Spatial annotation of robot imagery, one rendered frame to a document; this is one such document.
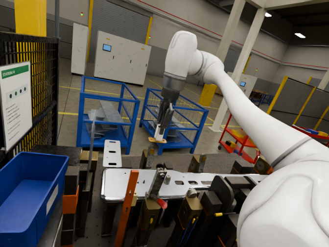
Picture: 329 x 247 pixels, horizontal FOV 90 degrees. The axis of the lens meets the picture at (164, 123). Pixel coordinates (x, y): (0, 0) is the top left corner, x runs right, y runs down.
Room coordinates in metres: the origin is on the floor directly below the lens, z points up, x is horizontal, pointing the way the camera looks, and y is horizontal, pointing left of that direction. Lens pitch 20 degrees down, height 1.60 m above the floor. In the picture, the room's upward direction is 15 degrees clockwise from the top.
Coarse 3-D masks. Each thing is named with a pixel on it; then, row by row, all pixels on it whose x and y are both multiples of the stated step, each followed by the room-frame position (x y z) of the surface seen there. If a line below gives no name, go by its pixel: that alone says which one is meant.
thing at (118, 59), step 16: (96, 48) 7.57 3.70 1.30; (112, 48) 7.80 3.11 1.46; (128, 48) 8.15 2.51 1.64; (144, 48) 8.54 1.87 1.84; (96, 64) 7.51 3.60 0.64; (112, 64) 7.84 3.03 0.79; (128, 64) 8.22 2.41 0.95; (144, 64) 8.62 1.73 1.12; (112, 80) 7.92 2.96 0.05; (128, 80) 8.29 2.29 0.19
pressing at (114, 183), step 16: (112, 176) 0.67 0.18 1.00; (128, 176) 0.70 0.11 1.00; (144, 176) 0.73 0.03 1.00; (176, 176) 0.80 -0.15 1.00; (192, 176) 0.85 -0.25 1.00; (208, 176) 0.89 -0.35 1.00; (224, 176) 0.94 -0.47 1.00; (256, 176) 1.05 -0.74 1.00; (112, 192) 0.57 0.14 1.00; (144, 192) 0.62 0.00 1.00; (160, 192) 0.65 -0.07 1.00; (176, 192) 0.68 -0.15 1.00
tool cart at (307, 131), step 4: (292, 124) 3.98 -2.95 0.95; (296, 128) 3.92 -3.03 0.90; (300, 128) 3.79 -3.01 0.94; (304, 128) 4.15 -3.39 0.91; (308, 128) 4.19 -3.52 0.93; (304, 132) 3.73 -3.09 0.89; (308, 132) 3.61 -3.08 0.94; (312, 132) 3.78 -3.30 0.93; (316, 132) 3.80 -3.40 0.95; (320, 132) 3.93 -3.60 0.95; (324, 132) 3.97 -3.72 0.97; (312, 136) 3.62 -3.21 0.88; (316, 136) 3.66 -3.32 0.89; (320, 136) 3.69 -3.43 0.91; (324, 136) 3.73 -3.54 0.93; (328, 136) 3.92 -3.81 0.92; (328, 144) 3.83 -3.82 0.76
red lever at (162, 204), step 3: (153, 195) 0.53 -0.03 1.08; (153, 198) 0.51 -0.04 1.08; (156, 198) 0.49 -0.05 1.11; (159, 198) 0.48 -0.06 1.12; (156, 201) 0.49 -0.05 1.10; (159, 201) 0.46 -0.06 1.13; (162, 201) 0.45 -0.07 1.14; (159, 204) 0.45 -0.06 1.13; (162, 204) 0.44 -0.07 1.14; (165, 204) 0.44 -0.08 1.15; (162, 207) 0.43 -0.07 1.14; (165, 207) 0.44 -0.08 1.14
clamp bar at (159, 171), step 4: (160, 164) 0.56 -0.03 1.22; (160, 168) 0.54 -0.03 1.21; (164, 168) 0.54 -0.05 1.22; (156, 172) 0.53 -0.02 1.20; (160, 172) 0.52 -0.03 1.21; (164, 172) 0.52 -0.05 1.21; (156, 176) 0.52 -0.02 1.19; (160, 176) 0.51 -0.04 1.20; (164, 176) 0.53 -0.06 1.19; (156, 180) 0.52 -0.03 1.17; (160, 180) 0.53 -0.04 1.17; (152, 184) 0.53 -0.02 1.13; (156, 184) 0.53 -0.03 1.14; (160, 184) 0.54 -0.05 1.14; (152, 188) 0.53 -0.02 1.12; (156, 188) 0.54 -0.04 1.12; (148, 192) 0.55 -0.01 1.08; (152, 192) 0.54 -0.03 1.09; (156, 192) 0.54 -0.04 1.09
